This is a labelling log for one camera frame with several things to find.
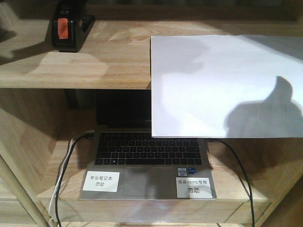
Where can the white paper sheets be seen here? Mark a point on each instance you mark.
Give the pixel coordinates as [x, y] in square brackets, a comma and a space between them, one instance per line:
[227, 86]

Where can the black stapler with orange tab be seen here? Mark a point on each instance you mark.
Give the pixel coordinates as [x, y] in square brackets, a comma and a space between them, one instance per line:
[71, 25]

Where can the silver laptop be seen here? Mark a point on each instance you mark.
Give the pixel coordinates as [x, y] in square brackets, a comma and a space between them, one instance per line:
[148, 166]

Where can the wooden upper shelf board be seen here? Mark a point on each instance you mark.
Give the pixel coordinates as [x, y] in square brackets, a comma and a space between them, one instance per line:
[115, 54]

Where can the white label right palmrest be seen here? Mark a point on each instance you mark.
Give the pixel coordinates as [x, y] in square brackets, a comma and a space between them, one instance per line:
[193, 188]

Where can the white label palmrest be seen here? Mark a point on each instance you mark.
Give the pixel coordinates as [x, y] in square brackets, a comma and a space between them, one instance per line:
[193, 188]
[98, 181]

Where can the white label left palmrest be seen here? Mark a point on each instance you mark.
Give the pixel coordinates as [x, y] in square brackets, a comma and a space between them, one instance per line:
[98, 181]

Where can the beige metal frame pole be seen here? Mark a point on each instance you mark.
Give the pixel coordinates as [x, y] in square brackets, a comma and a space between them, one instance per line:
[18, 190]

